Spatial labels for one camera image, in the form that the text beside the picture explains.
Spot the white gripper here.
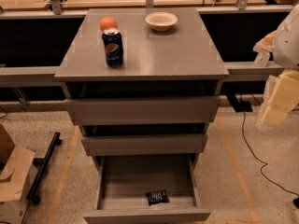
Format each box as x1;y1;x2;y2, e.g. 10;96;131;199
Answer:
253;31;299;127

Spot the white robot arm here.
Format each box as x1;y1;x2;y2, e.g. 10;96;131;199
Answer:
253;5;299;130

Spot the dark blue rxbar wrapper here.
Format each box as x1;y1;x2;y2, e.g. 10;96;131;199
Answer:
146;189;169;205

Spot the grey drawer cabinet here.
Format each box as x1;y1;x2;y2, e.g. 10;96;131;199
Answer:
54;7;230;170

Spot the grey middle drawer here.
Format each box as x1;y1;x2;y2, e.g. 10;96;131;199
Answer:
82;134;207;156

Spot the grey open bottom drawer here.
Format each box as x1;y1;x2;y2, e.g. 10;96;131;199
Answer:
83;154;210;224

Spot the black metal bar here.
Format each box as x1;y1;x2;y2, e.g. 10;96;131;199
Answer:
26;133;62;204

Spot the orange fruit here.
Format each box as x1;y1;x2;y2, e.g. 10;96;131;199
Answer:
99;16;118;32

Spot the brown cardboard box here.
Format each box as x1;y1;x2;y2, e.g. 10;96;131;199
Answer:
0;125;37;224

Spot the grey top drawer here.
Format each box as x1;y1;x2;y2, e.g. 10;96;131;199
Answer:
66;97;218;125

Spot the white paper bowl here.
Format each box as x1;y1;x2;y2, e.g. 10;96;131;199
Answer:
145;12;178;32

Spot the black floor cable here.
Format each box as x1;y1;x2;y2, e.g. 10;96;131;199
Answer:
239;93;299;209

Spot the clear sanitizer pump bottle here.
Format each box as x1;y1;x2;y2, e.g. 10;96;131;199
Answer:
254;52;271;67

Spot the blue pepsi can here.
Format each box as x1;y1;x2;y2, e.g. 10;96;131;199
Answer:
102;27;123;68

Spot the grey metal rail frame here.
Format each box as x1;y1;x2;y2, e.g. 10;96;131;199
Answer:
0;5;293;87

